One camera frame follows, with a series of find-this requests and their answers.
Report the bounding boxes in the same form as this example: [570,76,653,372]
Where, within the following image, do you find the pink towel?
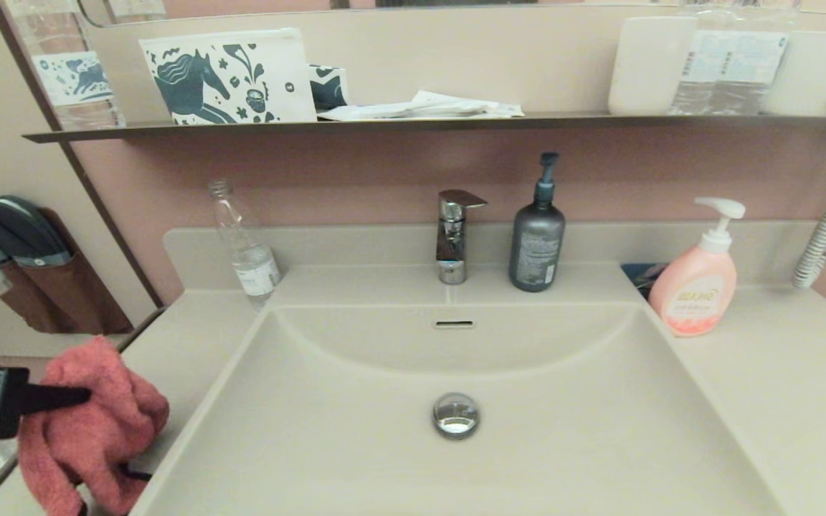
[17,335,170,516]

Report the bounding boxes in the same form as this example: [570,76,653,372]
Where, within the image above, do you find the chrome faucet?
[436,189,489,285]

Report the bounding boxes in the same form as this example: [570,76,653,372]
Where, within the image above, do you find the beige sink basin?
[130,301,790,516]

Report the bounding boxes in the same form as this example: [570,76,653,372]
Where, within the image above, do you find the brown slipper holder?
[15,208,134,336]
[0,264,55,334]

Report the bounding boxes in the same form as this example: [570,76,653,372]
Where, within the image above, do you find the clear empty plastic bottle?
[209,178,283,298]

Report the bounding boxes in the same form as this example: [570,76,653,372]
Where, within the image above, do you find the clear bottle horse label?
[6,0,127,130]

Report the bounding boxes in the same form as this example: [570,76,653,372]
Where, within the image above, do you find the white horse print pouch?
[139,27,318,125]

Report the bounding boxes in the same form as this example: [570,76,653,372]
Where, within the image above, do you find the chrome drain stopper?
[433,392,481,439]

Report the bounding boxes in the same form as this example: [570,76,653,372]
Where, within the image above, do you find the white paper packets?
[318,90,526,120]

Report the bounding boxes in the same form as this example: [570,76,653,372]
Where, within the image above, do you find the dark grey pump bottle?
[508,152,566,293]

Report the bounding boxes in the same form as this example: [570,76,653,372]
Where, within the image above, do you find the pink soap pump bottle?
[648,197,746,338]

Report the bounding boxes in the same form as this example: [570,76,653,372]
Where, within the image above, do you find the clear labelled water bottle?
[670,0,792,115]

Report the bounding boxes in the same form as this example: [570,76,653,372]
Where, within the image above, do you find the dark metal wall shelf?
[22,113,826,143]

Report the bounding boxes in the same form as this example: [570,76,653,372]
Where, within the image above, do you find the white cup without handle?
[608,16,701,115]

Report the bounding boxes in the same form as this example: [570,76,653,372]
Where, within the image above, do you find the white mug with handle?
[768,30,826,118]

